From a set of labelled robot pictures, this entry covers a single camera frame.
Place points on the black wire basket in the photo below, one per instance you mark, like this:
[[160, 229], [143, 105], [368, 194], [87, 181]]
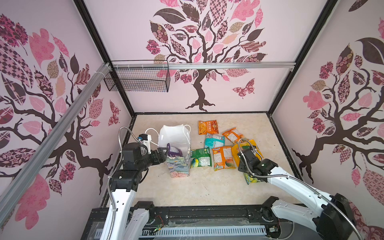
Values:
[[139, 76]]

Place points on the green white snack bag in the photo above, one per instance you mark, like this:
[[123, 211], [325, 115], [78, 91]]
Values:
[[201, 158]]

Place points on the orange white snack packet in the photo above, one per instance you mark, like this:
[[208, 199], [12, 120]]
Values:
[[233, 135]]

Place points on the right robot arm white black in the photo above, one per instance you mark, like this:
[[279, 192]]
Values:
[[330, 216]]

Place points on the orange snack packet far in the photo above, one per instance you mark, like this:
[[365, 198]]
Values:
[[208, 127]]

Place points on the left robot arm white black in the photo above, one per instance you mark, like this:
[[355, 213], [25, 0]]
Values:
[[122, 187]]

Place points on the black base frame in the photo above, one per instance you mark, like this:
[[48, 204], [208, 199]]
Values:
[[212, 216]]

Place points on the aluminium rail back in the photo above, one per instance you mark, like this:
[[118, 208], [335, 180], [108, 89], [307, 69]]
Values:
[[203, 66]]

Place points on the orange mango snack bag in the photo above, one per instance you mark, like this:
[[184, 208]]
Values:
[[223, 158]]

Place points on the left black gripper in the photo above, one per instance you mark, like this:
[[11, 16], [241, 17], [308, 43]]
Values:
[[157, 161]]

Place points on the aluminium rail left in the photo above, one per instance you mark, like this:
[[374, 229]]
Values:
[[23, 180]]

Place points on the green Fox's candy bag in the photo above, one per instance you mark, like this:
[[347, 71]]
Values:
[[250, 179]]

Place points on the purple Fox's candy bag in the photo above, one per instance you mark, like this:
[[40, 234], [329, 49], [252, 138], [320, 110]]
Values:
[[173, 152]]

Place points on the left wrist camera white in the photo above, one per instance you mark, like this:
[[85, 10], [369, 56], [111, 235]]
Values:
[[146, 139]]

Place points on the white slotted cable duct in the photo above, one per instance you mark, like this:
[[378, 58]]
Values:
[[226, 231]]

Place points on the patterned paper gift bag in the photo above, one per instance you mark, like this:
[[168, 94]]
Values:
[[177, 141]]

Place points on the aluminium rail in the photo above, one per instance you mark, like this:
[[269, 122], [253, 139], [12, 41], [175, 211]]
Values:
[[203, 66], [23, 180]]

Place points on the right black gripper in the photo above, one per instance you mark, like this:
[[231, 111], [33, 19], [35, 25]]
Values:
[[240, 167]]

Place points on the teal snack packet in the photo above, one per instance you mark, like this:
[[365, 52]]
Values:
[[214, 141]]

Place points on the yellow mango snack bag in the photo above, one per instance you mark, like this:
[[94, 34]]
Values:
[[245, 145]]

